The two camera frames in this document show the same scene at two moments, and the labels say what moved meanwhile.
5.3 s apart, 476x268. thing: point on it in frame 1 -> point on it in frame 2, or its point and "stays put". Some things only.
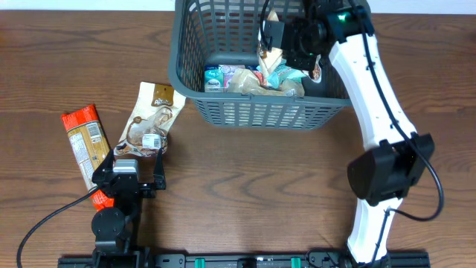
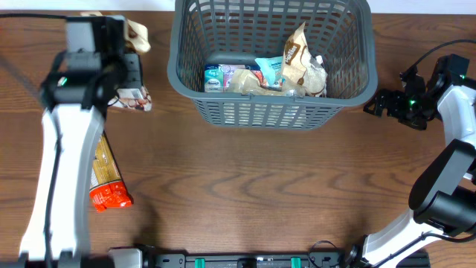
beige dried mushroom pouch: [157, 107] -> [137, 39]
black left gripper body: [145, 191] -> [132, 70]
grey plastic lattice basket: [204, 32] stays put
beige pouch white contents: [270, 58] -> [303, 74]
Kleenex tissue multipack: [218, 77] stays put
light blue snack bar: [281, 71] stays put
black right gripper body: [304, 54] -> [411, 109]
